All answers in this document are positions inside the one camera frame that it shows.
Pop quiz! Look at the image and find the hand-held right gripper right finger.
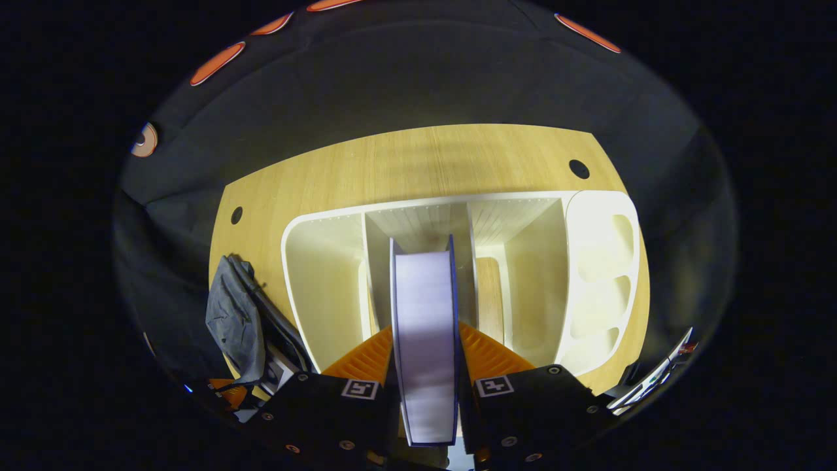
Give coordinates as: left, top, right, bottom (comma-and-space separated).
456, 322, 619, 466

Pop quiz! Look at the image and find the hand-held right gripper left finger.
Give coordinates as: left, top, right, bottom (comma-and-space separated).
252, 325, 401, 466

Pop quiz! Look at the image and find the dark grey schoolbag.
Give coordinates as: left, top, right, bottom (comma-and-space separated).
205, 255, 315, 393

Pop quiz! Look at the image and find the white bookshelf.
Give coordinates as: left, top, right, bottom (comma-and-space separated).
281, 190, 643, 380

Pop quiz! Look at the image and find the white device with cables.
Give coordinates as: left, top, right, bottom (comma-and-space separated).
605, 327, 699, 416

